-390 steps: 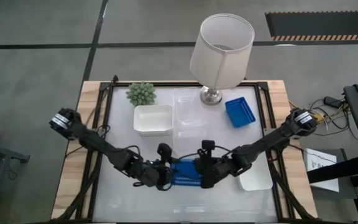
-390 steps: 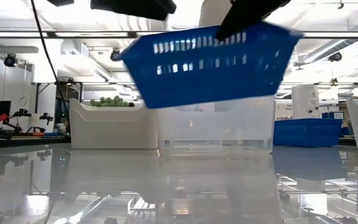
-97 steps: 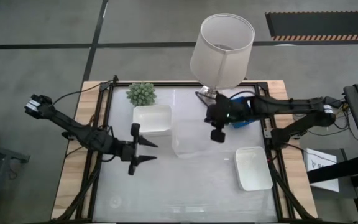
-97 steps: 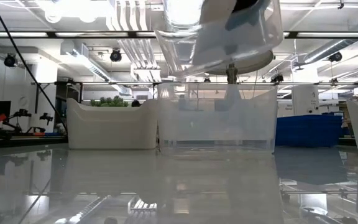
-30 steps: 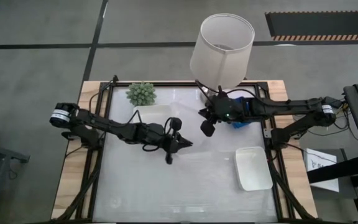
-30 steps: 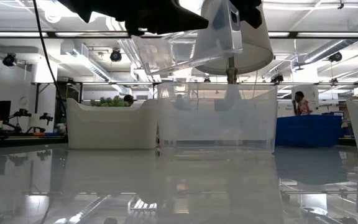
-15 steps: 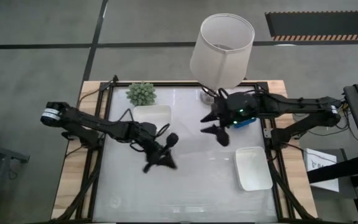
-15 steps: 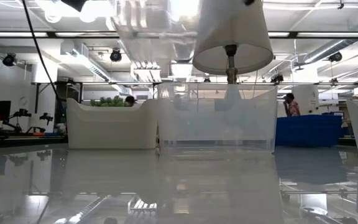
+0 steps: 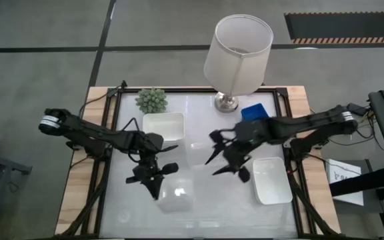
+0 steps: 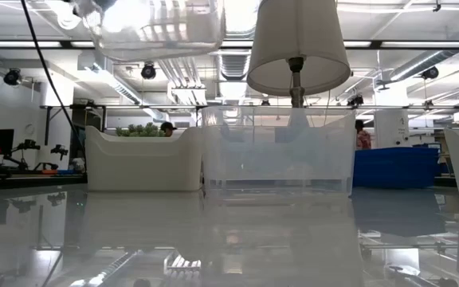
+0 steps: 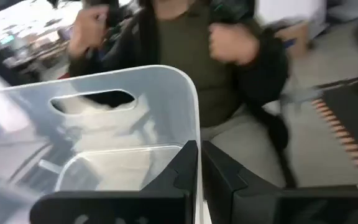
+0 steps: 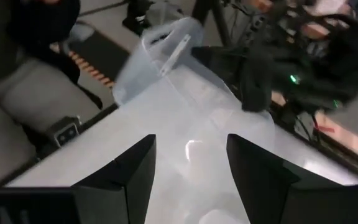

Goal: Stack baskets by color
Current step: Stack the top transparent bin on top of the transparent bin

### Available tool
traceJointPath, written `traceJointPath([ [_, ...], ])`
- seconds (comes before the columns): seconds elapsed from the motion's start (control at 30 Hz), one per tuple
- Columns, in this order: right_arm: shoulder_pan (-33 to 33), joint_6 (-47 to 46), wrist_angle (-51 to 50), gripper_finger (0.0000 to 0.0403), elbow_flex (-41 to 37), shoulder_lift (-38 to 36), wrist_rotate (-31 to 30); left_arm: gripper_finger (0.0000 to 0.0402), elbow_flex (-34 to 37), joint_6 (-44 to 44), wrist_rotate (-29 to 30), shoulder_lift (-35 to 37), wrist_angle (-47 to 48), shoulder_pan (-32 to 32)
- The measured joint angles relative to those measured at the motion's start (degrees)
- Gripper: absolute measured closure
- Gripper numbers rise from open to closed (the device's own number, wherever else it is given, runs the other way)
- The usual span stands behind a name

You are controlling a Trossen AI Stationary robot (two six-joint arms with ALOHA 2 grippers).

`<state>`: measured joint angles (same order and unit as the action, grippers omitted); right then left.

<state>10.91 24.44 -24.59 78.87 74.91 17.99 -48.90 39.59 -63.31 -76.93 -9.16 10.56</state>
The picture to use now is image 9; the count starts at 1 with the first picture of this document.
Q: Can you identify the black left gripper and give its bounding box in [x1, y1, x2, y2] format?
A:
[125, 132, 179, 201]

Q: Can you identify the black cable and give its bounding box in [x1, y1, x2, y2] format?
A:
[78, 79, 128, 119]

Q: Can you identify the white shade table lamp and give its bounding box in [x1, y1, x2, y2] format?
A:
[203, 13, 275, 113]

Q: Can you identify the black power adapter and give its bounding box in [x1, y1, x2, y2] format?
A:
[347, 103, 369, 117]

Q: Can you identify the white printed paper sign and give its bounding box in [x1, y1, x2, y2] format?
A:
[325, 158, 365, 207]

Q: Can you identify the black hazard-striped floor mat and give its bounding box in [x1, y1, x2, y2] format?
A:
[284, 11, 384, 45]

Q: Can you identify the green artificial succulent plant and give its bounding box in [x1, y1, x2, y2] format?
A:
[135, 87, 169, 116]

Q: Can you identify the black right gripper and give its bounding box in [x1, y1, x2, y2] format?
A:
[205, 119, 273, 184]

